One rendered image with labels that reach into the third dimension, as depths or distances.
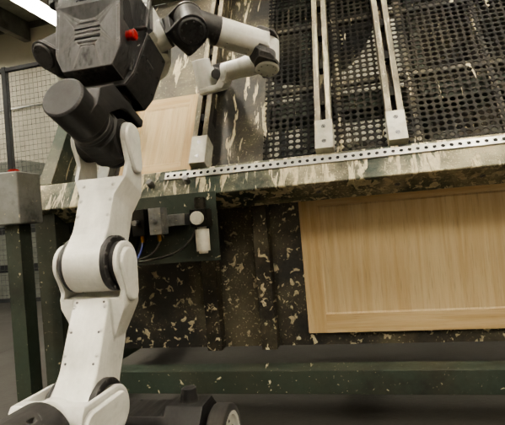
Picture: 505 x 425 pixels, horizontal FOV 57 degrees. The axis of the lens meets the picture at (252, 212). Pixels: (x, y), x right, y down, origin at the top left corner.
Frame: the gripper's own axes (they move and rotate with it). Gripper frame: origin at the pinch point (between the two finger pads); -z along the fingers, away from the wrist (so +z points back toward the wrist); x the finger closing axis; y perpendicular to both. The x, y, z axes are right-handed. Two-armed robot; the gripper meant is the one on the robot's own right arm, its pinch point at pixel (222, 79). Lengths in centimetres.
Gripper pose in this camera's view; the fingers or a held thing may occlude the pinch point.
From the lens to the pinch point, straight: 197.2
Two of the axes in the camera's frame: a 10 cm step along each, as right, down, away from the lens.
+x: -1.4, -9.7, -2.1
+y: -9.7, 0.8, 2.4
